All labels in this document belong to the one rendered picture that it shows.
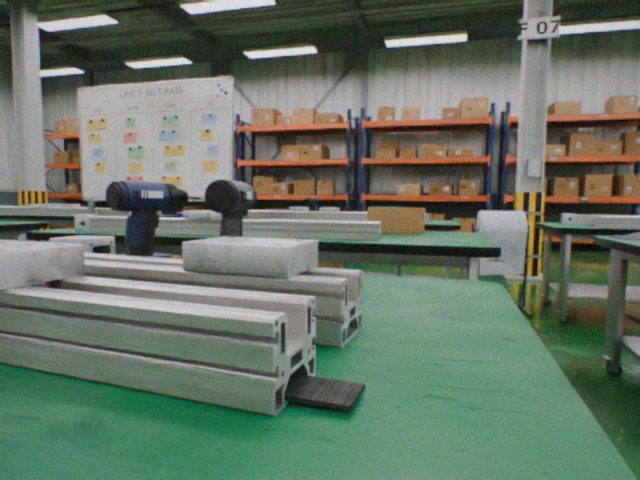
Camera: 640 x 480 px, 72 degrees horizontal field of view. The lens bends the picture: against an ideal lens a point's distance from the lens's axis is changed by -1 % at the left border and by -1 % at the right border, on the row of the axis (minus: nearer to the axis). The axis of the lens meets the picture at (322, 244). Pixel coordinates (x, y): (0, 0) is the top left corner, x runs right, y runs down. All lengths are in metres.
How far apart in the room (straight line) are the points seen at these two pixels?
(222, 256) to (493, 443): 0.39
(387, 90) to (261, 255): 10.85
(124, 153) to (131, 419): 3.93
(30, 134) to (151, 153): 5.24
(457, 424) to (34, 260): 0.48
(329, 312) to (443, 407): 0.20
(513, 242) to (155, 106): 3.24
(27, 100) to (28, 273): 8.70
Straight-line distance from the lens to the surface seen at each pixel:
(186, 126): 3.96
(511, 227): 4.09
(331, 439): 0.37
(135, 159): 4.22
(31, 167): 9.14
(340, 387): 0.44
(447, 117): 10.15
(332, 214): 4.00
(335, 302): 0.55
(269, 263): 0.57
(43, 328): 0.55
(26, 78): 9.34
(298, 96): 11.86
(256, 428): 0.39
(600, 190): 10.52
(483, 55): 11.49
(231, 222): 0.82
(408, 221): 2.53
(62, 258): 0.63
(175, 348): 0.43
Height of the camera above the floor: 0.96
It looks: 6 degrees down
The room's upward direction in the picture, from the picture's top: 1 degrees clockwise
